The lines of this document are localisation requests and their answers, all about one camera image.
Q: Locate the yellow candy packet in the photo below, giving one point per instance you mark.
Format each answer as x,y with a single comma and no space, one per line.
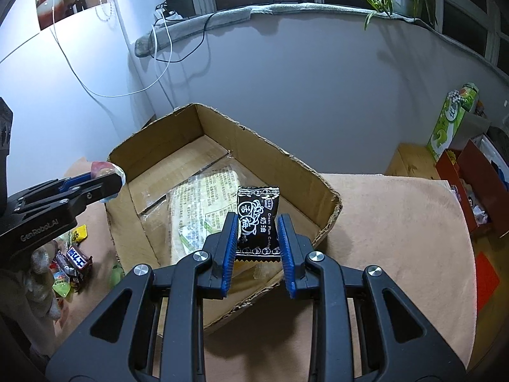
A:
79,234

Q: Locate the clear plastic snack bag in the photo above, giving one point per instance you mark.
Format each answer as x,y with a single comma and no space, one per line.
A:
195,203

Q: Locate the white charger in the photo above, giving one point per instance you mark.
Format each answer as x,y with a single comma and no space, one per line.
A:
167,11

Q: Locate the red box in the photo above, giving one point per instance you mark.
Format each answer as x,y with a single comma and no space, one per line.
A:
475,175

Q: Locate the grey windowsill cloth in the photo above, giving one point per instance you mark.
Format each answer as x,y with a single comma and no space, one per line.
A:
222,18

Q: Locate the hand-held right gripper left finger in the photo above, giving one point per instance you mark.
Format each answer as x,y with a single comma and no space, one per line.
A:
230,254

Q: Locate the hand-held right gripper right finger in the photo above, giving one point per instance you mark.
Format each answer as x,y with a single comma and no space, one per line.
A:
285,254

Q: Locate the brown chocolate bar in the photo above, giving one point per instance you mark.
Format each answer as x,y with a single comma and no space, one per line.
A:
78,260

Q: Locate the cardboard box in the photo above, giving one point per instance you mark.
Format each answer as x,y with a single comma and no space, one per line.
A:
131,159

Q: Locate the red paper packet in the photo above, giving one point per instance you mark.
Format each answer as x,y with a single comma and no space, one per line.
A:
487,282

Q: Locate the pink jelly cup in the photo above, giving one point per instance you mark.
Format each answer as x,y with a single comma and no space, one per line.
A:
107,169

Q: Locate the green tall box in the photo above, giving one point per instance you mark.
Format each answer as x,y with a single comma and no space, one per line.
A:
447,127

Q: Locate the person's left hand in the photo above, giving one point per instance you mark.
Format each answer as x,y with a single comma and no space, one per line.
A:
39,264

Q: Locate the green jelly cup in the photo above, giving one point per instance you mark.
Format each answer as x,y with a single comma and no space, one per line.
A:
117,275
61,288

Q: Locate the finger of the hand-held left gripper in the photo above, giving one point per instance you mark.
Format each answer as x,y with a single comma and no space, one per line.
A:
99,189
75,181

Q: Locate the black candy packet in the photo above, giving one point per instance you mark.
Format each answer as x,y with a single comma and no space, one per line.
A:
258,211

